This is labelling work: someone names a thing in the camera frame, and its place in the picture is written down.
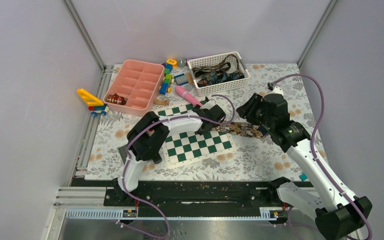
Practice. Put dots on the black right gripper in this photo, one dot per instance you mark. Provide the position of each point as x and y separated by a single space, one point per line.
247 111

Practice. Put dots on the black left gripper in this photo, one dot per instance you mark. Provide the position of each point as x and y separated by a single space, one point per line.
199 107

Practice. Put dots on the brown floral patterned tie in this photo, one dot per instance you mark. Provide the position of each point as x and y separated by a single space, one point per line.
243 129

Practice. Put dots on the white perforated plastic basket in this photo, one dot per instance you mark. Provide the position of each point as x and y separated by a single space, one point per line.
229 62

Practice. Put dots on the pink divided organizer tray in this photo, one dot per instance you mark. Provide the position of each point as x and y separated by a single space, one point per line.
138 82

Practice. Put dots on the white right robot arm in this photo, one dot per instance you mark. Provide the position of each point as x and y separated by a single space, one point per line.
337 211

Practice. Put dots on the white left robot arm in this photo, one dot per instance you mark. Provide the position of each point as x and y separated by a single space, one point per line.
146 138

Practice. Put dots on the blue patterned tie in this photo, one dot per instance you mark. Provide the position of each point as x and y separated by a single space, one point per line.
218 77

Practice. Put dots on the wooden rectangular block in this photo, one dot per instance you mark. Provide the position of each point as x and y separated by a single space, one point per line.
189 78

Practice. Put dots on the blue grey lego brick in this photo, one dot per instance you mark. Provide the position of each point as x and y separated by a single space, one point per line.
181 79

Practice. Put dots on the green white chessboard mat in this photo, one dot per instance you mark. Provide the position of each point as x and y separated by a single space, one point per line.
185 148

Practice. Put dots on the colourful lego block vehicle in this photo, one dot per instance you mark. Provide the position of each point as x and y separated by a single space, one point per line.
168 79

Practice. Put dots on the wooden arch block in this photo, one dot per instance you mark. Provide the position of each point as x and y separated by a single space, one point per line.
162 101

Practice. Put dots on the purple glitter microphone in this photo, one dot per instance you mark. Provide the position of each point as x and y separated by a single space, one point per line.
181 62

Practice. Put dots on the small teal block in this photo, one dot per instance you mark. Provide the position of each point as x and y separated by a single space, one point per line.
303 177

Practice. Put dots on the grey lego baseplate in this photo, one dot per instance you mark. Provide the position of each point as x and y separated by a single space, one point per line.
123 153

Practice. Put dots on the rolled red patterned tie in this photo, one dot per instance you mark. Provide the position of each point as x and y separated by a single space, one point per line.
116 99

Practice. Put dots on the yellow toy crane car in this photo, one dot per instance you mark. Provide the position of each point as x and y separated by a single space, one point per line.
94 104

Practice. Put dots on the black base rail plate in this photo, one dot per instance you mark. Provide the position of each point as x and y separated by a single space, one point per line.
209 198

